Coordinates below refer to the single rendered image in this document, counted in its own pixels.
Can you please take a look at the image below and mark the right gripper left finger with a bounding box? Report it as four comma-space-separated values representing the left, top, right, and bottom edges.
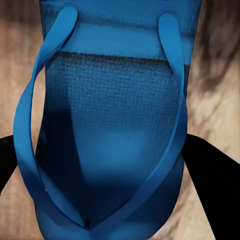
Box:
0, 135, 18, 193

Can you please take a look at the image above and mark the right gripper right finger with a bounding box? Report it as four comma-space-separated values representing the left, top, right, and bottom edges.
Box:
181, 133, 240, 240

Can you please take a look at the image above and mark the sandal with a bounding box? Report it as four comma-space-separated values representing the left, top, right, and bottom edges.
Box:
13, 0, 202, 240

